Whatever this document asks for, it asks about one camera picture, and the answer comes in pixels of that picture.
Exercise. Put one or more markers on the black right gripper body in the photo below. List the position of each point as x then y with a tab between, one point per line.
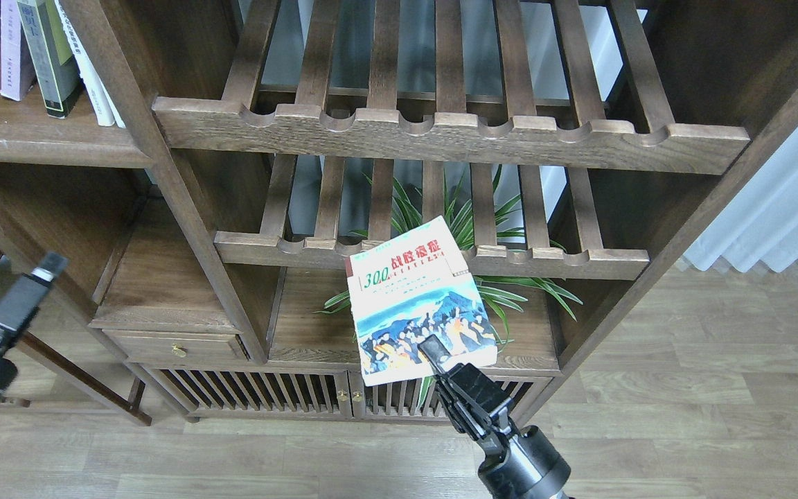
523	465

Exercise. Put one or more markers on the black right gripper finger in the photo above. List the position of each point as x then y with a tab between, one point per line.
475	404

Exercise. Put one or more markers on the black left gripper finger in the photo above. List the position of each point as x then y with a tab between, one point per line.
21	303

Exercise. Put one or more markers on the colourful cover paperback book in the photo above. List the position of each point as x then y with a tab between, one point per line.
415	286

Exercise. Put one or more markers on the white purple-edged book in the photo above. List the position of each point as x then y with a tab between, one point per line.
17	74

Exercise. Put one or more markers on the black and green book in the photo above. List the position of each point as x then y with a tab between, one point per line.
55	66

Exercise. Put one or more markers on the green spider plant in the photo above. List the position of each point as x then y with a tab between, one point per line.
499	293

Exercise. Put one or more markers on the brass drawer knob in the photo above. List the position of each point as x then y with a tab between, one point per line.
179	350

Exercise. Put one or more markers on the white upright book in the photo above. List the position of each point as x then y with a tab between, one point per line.
102	103

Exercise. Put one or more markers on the dark wooden bookshelf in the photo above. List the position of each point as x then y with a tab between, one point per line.
262	141

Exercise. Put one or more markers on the white curtain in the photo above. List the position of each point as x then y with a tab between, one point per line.
760	225

